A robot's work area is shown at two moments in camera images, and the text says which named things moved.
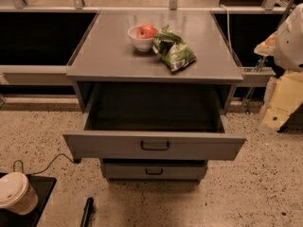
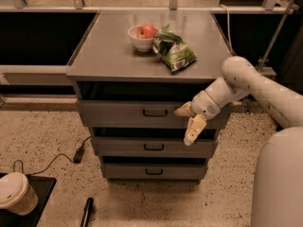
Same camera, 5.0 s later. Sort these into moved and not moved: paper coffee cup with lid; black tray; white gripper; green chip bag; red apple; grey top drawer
Moved: white gripper; grey top drawer
Not moved: green chip bag; black tray; paper coffee cup with lid; red apple
